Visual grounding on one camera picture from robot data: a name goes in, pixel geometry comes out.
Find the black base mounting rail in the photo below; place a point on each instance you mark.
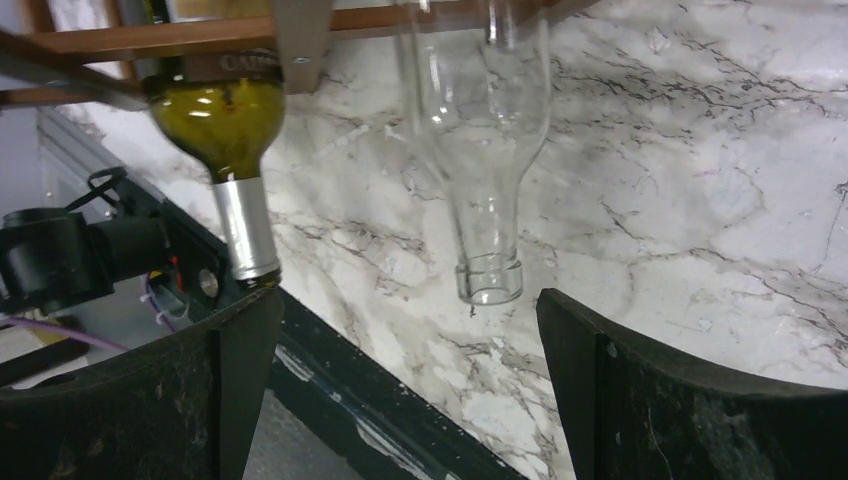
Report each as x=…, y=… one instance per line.
x=329, y=411

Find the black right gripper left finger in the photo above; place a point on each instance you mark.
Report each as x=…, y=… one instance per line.
x=182, y=407

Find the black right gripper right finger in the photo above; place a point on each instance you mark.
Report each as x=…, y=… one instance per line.
x=633, y=407

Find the brown wooden wine rack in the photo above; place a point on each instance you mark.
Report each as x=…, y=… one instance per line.
x=56, y=65

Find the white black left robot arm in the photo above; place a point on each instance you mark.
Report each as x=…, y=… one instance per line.
x=52, y=259

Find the green bottle silver cap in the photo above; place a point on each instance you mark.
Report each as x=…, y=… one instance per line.
x=225, y=110

